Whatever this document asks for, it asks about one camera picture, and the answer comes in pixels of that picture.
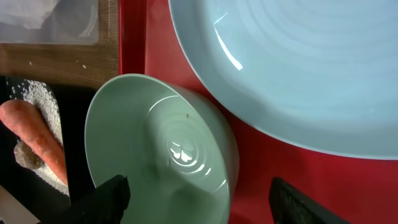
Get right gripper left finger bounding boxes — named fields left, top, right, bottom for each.
left=40, top=175, right=131, bottom=224

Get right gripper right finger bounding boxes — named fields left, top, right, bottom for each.
left=269, top=177, right=348, bottom=224

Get green bowl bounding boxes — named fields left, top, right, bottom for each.
left=85, top=74, right=239, bottom=224

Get brown round cookie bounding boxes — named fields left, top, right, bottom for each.
left=14, top=141, right=44, bottom=170

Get orange carrot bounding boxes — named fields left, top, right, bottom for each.
left=1, top=100, right=68, bottom=185

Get white rice pile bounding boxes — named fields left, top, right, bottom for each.
left=6, top=78, right=69, bottom=196

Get black waste tray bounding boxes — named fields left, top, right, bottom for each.
left=1, top=83, right=95, bottom=220

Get clear plastic waste bin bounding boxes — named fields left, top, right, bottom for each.
left=1, top=0, right=99, bottom=45

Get red serving tray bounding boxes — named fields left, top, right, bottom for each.
left=118, top=0, right=397, bottom=223

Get large light blue plate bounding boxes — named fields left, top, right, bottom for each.
left=169, top=0, right=397, bottom=160

